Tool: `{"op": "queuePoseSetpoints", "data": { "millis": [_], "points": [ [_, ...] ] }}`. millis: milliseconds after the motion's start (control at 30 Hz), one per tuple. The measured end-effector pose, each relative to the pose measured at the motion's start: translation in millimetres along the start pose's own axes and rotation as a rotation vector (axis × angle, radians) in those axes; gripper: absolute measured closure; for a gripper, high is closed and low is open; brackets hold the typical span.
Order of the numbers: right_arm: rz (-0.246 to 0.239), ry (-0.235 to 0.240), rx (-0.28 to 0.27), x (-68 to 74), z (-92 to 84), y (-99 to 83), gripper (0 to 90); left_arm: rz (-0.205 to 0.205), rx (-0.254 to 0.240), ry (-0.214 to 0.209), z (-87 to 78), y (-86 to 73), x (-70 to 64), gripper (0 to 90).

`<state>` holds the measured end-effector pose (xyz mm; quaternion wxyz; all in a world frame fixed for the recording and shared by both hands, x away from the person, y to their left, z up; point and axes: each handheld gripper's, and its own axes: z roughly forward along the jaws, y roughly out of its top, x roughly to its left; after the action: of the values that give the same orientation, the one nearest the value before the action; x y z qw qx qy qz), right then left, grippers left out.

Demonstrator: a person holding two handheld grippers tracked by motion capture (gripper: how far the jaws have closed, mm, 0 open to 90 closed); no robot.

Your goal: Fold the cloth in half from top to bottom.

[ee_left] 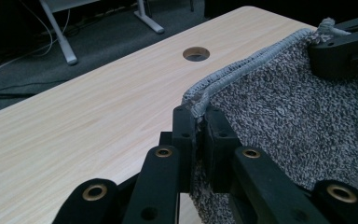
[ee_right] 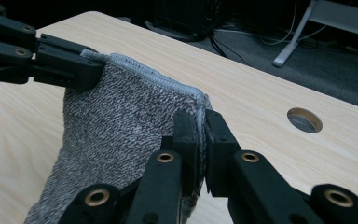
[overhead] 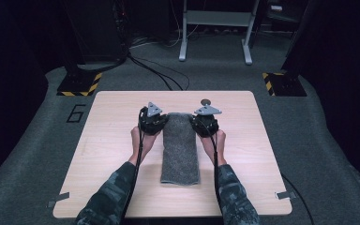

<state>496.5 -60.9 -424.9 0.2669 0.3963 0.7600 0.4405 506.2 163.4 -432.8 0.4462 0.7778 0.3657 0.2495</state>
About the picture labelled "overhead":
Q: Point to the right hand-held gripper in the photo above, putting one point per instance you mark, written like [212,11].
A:
[205,122]

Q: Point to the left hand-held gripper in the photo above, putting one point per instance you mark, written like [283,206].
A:
[151,120]

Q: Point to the grey towel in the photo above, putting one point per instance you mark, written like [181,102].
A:
[179,150]

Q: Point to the person's left hand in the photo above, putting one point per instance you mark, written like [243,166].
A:
[145,145]

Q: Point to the person's right hand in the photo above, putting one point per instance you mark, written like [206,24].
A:
[212,146]

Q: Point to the dark round disc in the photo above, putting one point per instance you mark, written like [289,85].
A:
[205,102]

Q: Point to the black tape floor numeral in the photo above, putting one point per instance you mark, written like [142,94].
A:
[76,113]

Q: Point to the black striped-edge stand base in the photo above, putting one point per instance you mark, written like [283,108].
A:
[284,84]
[79,84]

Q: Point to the black equipment cabinet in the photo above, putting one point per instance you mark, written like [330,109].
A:
[93,29]

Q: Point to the grey tape strip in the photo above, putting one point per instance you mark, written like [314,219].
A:
[285,195]
[57,199]

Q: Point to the white metal stand frame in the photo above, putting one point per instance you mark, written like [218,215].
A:
[218,18]

